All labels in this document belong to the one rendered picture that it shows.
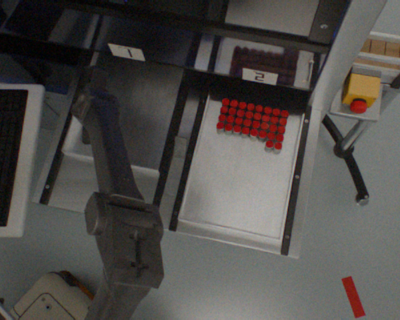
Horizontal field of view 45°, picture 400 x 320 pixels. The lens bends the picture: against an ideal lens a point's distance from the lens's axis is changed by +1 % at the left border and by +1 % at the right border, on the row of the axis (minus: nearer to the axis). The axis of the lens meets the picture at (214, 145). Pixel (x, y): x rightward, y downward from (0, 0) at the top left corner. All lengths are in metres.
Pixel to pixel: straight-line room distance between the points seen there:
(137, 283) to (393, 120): 1.83
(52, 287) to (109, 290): 1.25
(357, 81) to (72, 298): 1.27
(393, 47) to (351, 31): 0.44
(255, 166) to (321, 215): 0.94
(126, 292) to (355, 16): 0.61
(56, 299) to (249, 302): 0.76
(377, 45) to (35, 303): 1.45
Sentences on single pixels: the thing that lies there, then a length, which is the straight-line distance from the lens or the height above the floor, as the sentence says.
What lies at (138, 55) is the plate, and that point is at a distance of 1.24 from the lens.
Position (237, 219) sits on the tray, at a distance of 1.22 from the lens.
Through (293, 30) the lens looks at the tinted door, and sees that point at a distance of 1.00.
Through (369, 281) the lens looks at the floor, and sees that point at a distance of 2.17.
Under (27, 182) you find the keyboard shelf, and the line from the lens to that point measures 1.44.
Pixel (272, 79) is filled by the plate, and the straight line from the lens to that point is 1.19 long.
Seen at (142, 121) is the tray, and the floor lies 0.88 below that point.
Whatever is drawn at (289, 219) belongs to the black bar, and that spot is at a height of 0.90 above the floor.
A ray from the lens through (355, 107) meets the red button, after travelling 1.20.
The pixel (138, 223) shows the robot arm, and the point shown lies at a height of 1.39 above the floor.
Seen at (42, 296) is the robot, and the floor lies 0.28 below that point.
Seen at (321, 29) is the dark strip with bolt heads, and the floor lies 1.27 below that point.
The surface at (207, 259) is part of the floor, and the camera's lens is 2.10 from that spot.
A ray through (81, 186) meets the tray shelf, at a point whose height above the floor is 0.88.
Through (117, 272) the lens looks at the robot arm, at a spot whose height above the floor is 1.45.
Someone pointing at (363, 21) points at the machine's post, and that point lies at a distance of 0.94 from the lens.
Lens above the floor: 2.09
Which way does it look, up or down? 73 degrees down
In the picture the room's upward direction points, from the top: 6 degrees counter-clockwise
